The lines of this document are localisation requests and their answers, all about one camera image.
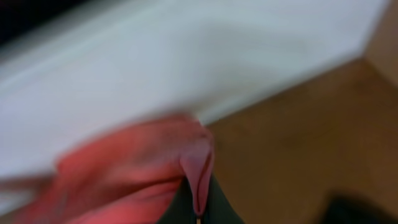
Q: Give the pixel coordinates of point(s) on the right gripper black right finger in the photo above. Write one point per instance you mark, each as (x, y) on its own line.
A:
(218, 210)

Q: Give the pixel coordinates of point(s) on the red printed t-shirt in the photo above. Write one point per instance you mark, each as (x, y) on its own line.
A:
(128, 176)

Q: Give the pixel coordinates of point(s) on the black garment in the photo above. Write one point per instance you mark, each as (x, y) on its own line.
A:
(347, 209)

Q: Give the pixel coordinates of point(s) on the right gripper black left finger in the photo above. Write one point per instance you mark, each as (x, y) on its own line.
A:
(180, 210)

